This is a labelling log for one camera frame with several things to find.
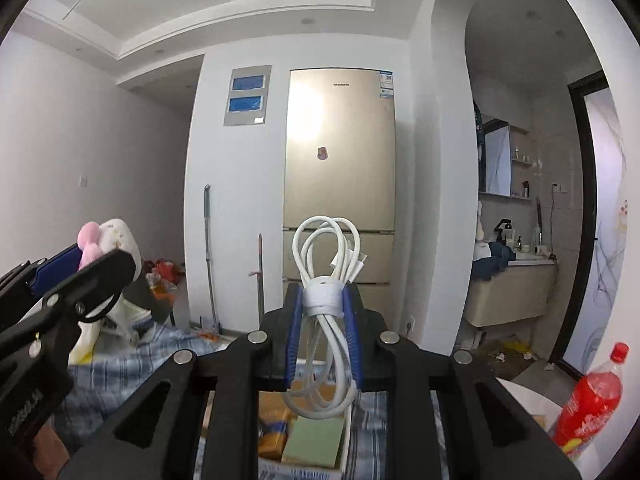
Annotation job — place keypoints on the beige refrigerator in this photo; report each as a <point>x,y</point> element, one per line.
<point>340,185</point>

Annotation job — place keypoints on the orange packet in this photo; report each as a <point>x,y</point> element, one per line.
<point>272,447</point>

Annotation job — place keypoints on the patterned glass door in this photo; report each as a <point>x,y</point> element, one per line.
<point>605,210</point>

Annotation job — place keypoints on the person's left hand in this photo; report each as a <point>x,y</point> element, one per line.
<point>50,452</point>

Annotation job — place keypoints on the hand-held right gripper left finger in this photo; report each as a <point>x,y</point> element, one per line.
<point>295,330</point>

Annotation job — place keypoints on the green packet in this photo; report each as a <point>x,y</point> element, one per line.
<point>312,442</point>

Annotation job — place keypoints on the mirror cabinet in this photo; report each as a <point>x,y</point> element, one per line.
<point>497,160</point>

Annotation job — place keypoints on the blue label sticker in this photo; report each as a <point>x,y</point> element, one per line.
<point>386,85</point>

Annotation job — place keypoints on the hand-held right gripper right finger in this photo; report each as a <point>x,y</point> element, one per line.
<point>356,345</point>

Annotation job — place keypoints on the white cardboard box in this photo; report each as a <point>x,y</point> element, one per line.
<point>300,472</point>

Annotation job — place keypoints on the red orange bags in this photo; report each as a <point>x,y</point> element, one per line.
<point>165,270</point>

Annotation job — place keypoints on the beige sink vanity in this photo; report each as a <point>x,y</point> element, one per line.
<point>510,292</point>

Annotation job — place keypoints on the grey wall panel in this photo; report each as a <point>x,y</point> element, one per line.
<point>246,95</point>

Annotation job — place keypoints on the dark blue clothing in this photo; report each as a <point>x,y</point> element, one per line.
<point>492,260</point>

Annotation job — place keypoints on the pink fridge magnet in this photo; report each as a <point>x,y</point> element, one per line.
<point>322,153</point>

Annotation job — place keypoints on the wall shelf with bottles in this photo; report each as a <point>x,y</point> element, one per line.
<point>520,157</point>

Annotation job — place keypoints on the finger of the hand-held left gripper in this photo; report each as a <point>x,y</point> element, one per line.
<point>107,270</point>
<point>55,267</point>

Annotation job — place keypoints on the blue plaid blanket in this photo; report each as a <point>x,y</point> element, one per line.
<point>115,375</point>

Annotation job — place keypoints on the yellow floor litter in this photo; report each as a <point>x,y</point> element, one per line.
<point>510,352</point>

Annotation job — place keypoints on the white wall socket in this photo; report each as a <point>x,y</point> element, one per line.
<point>558,187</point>

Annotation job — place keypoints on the black faucet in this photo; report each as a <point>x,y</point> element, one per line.
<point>501,230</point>

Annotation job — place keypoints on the white and pink plush toy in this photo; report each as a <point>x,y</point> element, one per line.
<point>127,317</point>

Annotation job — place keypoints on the white hair dryer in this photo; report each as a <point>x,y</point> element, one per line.
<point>542,251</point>

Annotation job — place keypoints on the red soda bottle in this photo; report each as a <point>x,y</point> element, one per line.
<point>590,400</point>

